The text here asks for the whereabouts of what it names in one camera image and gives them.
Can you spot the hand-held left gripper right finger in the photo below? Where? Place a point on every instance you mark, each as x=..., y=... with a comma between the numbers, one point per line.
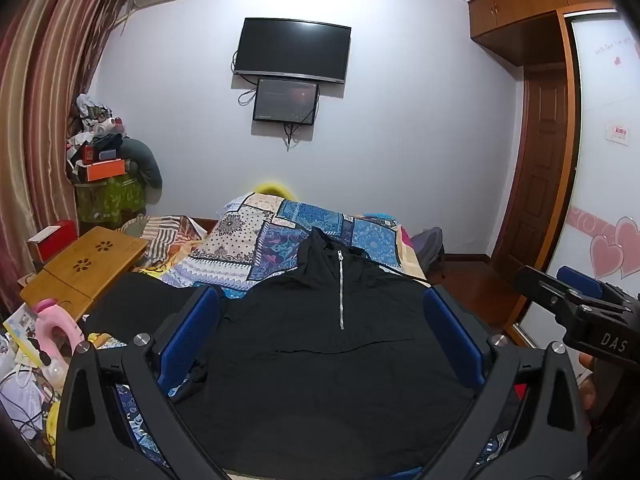
x=452, y=337

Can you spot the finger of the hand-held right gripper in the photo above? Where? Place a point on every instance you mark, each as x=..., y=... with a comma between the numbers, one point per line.
x=545, y=292
x=580, y=280

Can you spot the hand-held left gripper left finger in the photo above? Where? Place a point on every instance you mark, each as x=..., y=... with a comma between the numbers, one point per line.
x=192, y=335

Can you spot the black zip hoodie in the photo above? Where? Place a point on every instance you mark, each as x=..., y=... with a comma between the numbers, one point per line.
x=310, y=360

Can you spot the pile of clothes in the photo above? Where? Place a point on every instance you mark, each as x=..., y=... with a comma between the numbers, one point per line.
x=95, y=125

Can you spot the person's right hand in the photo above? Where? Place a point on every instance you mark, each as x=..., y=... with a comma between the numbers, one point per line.
x=586, y=385

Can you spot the grey backpack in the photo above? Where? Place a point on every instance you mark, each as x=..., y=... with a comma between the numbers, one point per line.
x=429, y=250

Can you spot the striped pillow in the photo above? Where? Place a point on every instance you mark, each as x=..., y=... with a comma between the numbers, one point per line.
x=165, y=240

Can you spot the brown wooden door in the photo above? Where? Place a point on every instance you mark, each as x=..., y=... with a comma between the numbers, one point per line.
x=535, y=170

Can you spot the wooden lap desk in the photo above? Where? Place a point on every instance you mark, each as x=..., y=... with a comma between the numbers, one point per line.
x=95, y=265

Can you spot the white door sticker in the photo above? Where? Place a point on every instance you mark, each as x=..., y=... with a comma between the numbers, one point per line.
x=619, y=133

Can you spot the yellow round object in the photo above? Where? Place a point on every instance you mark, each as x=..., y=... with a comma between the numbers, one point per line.
x=274, y=189

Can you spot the red box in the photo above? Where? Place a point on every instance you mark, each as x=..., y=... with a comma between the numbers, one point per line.
x=52, y=242

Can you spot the picture book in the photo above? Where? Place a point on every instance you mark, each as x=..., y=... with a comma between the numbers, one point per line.
x=20, y=327

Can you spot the white crumpled cloth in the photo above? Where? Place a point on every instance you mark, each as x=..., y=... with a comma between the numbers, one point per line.
x=22, y=400

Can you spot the orange box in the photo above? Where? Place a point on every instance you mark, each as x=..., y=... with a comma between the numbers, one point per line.
x=104, y=170

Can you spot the striped red curtain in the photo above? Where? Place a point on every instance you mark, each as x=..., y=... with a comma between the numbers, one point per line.
x=35, y=110

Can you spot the wooden overhead cabinet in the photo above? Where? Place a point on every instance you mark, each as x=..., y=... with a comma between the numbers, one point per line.
x=520, y=10

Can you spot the small wall monitor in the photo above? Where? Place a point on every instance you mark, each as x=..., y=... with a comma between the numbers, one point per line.
x=285, y=101

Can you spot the large wall television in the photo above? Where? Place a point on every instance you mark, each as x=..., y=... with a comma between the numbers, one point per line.
x=292, y=50

